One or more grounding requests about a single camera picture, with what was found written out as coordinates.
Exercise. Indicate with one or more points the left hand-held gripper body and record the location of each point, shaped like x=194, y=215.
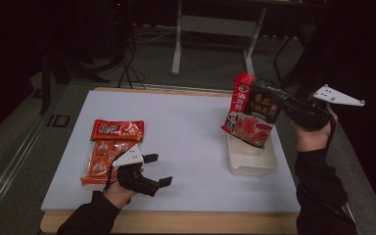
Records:
x=129, y=158

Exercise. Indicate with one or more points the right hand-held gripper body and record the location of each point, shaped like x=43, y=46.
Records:
x=306, y=112

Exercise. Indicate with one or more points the orange snack packet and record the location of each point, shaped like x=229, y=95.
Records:
x=117, y=130

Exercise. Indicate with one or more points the red and black sauce packet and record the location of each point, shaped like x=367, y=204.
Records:
x=253, y=120

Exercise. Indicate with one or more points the white compartment box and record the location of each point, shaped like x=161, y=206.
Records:
x=251, y=160

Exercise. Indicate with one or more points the person's right hand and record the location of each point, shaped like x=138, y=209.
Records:
x=313, y=140

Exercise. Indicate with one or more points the person's left hand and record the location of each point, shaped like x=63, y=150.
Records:
x=120, y=197

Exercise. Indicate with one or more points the black metal stand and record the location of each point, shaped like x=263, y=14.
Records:
x=282, y=55
x=45, y=88

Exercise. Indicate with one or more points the white table sheet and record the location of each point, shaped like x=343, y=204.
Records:
x=182, y=130

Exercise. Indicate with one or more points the black floor socket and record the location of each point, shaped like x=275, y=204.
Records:
x=58, y=120

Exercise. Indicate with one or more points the white metal table frame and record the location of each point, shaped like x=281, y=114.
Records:
x=215, y=26

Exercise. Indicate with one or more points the metal floor rail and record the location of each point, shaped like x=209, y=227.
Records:
x=9, y=169
x=351, y=212

